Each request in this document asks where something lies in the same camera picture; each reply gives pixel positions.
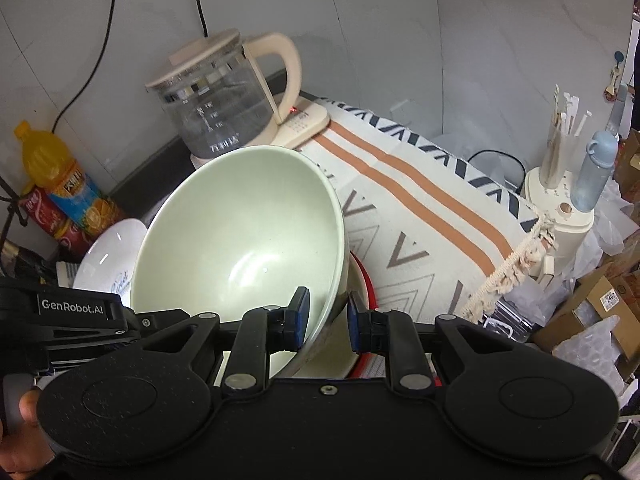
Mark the patterned cream cloth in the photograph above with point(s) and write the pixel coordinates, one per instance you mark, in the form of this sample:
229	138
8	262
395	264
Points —
425	220

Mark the person's left hand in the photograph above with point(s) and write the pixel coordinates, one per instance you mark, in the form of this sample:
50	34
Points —
29	407

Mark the pale blue water bottle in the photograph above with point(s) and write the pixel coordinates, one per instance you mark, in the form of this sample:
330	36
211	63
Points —
595	180

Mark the bundle of wrapped straws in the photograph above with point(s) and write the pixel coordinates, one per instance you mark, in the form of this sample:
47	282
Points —
567	115

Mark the red rimmed bowl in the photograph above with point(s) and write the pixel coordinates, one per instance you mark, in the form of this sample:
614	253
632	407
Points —
326	352

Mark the pale green bowl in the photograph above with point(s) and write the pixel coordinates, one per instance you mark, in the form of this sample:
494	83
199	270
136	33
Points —
240	220

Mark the red soda can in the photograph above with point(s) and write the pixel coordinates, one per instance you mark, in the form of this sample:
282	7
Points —
72	241
40	210

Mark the clear plastic bag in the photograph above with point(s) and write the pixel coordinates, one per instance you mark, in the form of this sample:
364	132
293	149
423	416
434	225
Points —
617	220

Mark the orange juice bottle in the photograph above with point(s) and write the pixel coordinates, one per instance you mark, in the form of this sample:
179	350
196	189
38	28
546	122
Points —
75	195

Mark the brown cardboard box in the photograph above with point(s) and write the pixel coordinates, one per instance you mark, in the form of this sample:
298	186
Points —
575	310

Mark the clear plastic container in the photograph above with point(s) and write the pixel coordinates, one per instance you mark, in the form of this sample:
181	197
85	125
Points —
510	322

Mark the cream blender base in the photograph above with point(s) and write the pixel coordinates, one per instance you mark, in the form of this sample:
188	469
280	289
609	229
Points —
565	232

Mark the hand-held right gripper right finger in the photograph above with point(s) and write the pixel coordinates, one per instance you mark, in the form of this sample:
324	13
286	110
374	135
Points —
356	327

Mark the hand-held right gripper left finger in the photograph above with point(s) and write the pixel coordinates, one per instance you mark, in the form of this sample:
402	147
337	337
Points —
299	320

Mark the bubble wrap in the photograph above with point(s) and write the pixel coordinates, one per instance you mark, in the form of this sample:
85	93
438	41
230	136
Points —
595	350

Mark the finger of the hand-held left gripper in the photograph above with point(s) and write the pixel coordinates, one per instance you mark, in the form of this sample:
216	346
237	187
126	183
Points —
160	321

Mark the clear plastic cup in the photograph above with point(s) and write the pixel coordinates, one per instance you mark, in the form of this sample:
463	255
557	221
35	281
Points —
555	160

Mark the cream kettle base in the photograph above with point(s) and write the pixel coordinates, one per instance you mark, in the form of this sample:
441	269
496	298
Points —
306	122

